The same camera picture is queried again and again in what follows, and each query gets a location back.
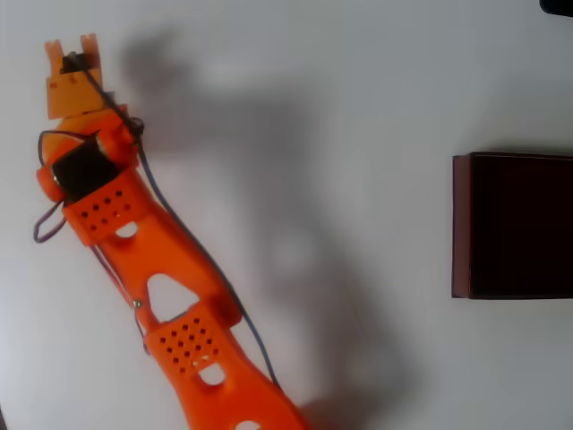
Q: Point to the orange gripper black motor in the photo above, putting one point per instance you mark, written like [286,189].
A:
[72,91]

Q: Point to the orange printed robot arm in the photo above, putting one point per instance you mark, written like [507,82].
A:
[179,260]

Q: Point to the dark red open box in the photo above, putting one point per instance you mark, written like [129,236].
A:
[519,224]

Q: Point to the black object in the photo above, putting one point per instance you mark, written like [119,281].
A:
[557,6]

